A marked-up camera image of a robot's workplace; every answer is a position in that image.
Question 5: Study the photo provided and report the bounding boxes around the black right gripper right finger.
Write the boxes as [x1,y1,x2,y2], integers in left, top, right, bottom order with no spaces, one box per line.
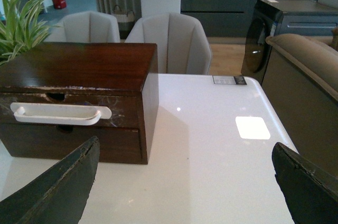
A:
[271,142,337,223]

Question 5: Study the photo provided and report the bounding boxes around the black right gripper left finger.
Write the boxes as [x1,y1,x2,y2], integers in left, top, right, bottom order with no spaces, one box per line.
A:
[1,136,100,223]

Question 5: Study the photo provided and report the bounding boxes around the white plastic drawer handle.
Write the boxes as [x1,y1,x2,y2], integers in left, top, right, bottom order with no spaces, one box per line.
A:
[10,102,112,126]

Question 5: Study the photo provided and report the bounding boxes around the wooden drawer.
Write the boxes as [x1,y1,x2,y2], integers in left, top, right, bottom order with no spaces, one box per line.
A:
[1,124,142,164]
[1,93,138,128]

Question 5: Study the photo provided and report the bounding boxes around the dark wooden drawer box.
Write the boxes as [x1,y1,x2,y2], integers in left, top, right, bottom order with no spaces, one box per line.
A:
[1,42,159,164]

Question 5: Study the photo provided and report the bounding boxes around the beige sofa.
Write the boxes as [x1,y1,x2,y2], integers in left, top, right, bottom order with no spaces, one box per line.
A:
[262,34,337,177]

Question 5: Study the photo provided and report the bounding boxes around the black white table sticker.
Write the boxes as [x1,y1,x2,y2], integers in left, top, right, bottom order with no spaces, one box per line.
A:
[212,76,247,85]

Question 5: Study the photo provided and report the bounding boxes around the green spider plant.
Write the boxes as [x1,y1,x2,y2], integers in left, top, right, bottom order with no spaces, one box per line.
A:
[1,0,53,65]

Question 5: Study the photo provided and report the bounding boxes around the beige chair on left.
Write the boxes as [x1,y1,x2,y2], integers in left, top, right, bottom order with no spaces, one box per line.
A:
[45,11,120,43]

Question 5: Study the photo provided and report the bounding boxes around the beige chair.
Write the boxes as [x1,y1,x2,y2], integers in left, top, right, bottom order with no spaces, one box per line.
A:
[45,11,120,43]
[125,13,212,75]

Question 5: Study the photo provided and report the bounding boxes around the black glossy appliance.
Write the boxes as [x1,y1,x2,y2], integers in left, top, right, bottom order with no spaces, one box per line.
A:
[240,0,338,85]

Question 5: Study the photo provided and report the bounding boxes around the beige chair on right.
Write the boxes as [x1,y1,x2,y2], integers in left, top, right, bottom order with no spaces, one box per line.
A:
[125,13,212,75]

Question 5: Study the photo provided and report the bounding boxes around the woven basket with handles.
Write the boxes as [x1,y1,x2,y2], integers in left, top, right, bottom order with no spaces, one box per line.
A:
[113,5,135,40]

